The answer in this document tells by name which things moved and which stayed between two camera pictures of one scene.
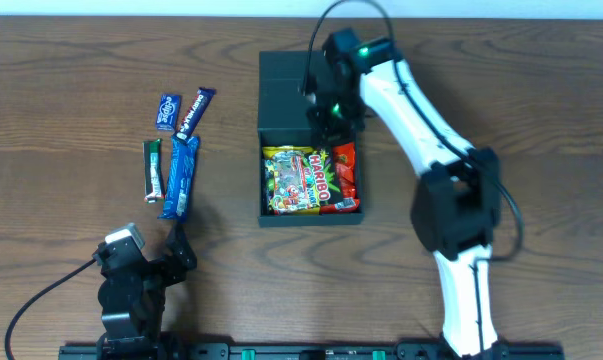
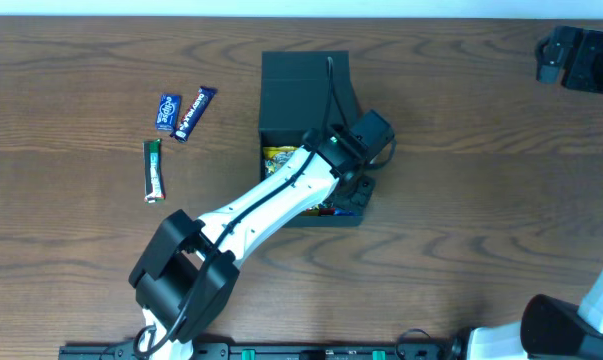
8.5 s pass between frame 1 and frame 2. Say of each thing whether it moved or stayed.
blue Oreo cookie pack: moved
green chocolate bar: stayed
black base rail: stayed
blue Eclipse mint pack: stayed
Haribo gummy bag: moved
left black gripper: moved
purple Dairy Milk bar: stayed
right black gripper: moved
